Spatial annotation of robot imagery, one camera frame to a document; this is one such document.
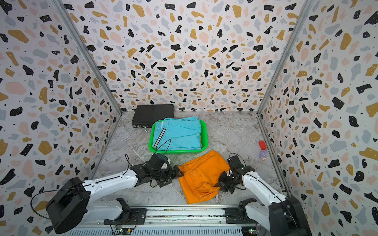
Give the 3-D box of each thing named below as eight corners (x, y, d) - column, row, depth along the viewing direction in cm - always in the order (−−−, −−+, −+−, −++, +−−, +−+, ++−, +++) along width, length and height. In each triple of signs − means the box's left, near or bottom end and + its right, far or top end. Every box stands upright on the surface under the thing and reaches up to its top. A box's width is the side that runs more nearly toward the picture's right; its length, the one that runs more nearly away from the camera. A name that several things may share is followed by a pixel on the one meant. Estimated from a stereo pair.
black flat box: (133, 129, 113) (129, 123, 107) (140, 109, 127) (138, 103, 122) (172, 129, 113) (170, 123, 108) (175, 109, 128) (174, 103, 122)
